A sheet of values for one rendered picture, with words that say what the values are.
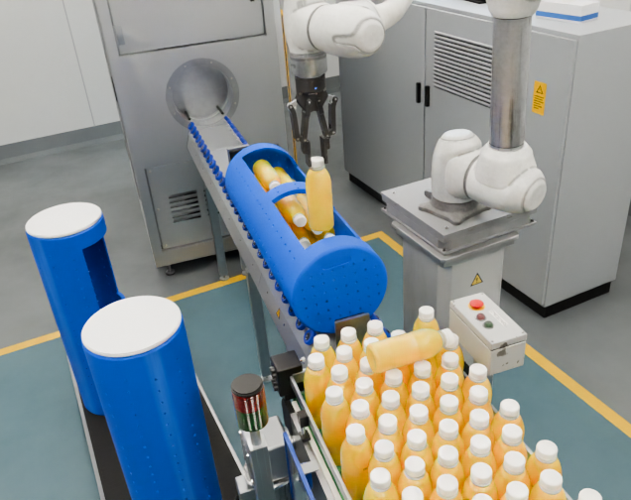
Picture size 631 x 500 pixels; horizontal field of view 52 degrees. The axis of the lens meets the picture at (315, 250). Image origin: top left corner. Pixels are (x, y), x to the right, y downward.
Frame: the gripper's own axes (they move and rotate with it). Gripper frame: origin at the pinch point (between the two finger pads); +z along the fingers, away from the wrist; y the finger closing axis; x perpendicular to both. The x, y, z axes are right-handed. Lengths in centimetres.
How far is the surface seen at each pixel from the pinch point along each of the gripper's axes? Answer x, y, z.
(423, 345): 48, -7, 32
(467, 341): 38, -25, 44
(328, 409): 50, 17, 40
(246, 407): 59, 36, 24
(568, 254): -74, -151, 110
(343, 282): 11.1, -1.6, 34.7
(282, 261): -1.6, 12.0, 31.3
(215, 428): -50, 37, 131
